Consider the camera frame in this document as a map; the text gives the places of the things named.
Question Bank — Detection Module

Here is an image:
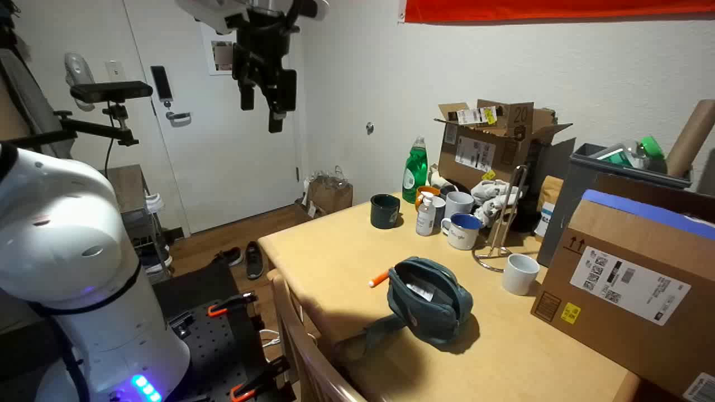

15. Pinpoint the crumpled white cloth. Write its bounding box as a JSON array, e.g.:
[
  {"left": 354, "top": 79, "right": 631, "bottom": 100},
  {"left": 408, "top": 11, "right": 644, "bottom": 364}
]
[{"left": 471, "top": 176, "right": 524, "bottom": 228}]

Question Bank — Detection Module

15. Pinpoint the small white plastic bottle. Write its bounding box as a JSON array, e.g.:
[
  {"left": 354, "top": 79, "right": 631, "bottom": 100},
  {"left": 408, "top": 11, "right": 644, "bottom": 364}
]
[{"left": 413, "top": 190, "right": 443, "bottom": 239}]

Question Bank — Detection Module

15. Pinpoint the metal wire stand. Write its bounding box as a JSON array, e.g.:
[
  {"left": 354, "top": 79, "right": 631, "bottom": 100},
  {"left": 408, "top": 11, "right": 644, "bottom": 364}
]
[{"left": 468, "top": 163, "right": 533, "bottom": 264}]

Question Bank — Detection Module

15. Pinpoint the silver door handle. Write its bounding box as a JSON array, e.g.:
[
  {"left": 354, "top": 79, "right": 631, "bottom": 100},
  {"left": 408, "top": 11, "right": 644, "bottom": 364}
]
[{"left": 162, "top": 108, "right": 195, "bottom": 130}]

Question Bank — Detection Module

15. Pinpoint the teal fabric bag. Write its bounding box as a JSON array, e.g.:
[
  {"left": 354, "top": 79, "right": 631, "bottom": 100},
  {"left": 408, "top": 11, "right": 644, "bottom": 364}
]
[{"left": 332, "top": 255, "right": 476, "bottom": 367}]

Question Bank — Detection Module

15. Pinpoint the open cardboard box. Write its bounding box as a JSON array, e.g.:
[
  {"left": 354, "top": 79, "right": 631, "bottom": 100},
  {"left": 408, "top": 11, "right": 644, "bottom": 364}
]
[{"left": 434, "top": 97, "right": 576, "bottom": 194}]

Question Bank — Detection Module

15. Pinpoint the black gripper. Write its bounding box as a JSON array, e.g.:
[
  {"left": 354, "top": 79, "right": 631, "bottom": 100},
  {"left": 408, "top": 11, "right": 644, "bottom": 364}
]
[{"left": 225, "top": 7, "right": 300, "bottom": 137}]

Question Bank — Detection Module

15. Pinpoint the orange mug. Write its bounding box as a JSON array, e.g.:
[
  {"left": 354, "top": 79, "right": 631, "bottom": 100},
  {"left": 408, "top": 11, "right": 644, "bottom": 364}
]
[{"left": 413, "top": 184, "right": 445, "bottom": 204}]

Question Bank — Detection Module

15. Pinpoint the orange black clamp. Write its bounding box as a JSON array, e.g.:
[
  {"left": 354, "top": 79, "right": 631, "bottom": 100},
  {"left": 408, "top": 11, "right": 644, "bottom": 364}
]
[
  {"left": 228, "top": 356, "right": 292, "bottom": 402},
  {"left": 206, "top": 291, "right": 258, "bottom": 322}
]

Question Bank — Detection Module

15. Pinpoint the white mug blue inside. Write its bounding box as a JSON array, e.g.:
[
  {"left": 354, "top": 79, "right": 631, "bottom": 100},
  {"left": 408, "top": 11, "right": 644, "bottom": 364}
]
[{"left": 438, "top": 213, "right": 487, "bottom": 253}]

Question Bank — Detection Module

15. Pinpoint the brown cardboard tube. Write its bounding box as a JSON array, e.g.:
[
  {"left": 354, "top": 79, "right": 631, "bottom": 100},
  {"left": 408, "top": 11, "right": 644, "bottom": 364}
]
[{"left": 663, "top": 98, "right": 715, "bottom": 181}]

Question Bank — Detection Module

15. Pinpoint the dark grey trash bin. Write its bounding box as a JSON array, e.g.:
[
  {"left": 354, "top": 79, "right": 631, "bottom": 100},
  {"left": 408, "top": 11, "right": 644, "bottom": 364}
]
[{"left": 537, "top": 142, "right": 694, "bottom": 269}]

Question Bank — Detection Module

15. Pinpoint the black camera on stand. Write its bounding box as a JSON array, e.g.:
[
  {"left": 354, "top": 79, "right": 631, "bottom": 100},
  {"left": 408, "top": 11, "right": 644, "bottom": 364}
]
[{"left": 54, "top": 79, "right": 156, "bottom": 150}]

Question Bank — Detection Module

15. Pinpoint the green white trash item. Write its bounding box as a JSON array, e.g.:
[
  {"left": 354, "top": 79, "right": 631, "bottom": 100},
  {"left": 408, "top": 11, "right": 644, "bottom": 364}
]
[{"left": 591, "top": 134, "right": 668, "bottom": 172}]

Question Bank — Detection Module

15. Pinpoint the large labelled cardboard box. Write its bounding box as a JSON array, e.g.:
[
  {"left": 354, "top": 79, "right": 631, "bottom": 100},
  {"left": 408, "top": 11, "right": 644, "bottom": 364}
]
[{"left": 530, "top": 189, "right": 715, "bottom": 402}]

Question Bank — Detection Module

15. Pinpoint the black door lock keypad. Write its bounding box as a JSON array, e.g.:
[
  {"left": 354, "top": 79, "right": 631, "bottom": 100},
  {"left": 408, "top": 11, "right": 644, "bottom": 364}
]
[{"left": 150, "top": 63, "right": 176, "bottom": 112}]

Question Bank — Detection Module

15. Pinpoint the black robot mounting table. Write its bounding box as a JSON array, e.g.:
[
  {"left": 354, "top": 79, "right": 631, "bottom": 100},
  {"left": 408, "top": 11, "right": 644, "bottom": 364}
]
[{"left": 150, "top": 259, "right": 295, "bottom": 402}]

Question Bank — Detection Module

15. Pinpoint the dark green mug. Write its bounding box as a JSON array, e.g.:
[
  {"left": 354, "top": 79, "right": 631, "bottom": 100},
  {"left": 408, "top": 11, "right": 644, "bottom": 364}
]
[{"left": 369, "top": 193, "right": 407, "bottom": 233}]

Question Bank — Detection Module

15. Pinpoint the small tan box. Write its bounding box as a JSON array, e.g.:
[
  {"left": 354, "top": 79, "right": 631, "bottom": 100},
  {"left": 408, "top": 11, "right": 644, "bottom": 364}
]
[{"left": 532, "top": 172, "right": 567, "bottom": 239}]

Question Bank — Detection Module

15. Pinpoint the wooden chair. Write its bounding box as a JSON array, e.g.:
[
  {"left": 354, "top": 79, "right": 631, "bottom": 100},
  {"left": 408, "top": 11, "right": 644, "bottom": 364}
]
[{"left": 263, "top": 269, "right": 369, "bottom": 402}]

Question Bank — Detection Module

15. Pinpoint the brown side cabinet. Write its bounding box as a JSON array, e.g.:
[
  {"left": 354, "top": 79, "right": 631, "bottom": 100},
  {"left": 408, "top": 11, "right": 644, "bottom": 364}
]
[{"left": 104, "top": 163, "right": 176, "bottom": 285}]

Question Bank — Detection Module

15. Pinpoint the red wall banner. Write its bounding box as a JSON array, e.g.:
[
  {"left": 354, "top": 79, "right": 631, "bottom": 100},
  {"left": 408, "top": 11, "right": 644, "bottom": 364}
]
[{"left": 399, "top": 0, "right": 715, "bottom": 28}]

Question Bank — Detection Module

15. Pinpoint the black shoe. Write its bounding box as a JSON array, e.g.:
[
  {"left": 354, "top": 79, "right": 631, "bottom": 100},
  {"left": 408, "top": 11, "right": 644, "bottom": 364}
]
[
  {"left": 244, "top": 239, "right": 266, "bottom": 285},
  {"left": 211, "top": 246, "right": 246, "bottom": 271}
]

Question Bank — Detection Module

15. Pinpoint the brown paper bag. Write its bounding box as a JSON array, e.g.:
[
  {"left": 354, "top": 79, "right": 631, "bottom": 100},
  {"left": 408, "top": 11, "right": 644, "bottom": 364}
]
[{"left": 306, "top": 171, "right": 354, "bottom": 220}]

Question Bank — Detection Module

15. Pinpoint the plain white mug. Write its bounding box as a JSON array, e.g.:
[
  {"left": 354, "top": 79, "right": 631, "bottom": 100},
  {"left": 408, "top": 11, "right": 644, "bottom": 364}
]
[{"left": 443, "top": 190, "right": 478, "bottom": 222}]

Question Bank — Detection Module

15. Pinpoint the small poster on door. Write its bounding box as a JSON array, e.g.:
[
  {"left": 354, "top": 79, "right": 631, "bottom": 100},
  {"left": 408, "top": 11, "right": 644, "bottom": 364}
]
[{"left": 207, "top": 37, "right": 237, "bottom": 77}]

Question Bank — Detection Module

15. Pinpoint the green dish soap bottle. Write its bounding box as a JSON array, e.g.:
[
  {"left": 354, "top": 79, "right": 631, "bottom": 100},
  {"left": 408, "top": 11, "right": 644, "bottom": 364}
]
[{"left": 399, "top": 137, "right": 431, "bottom": 207}]

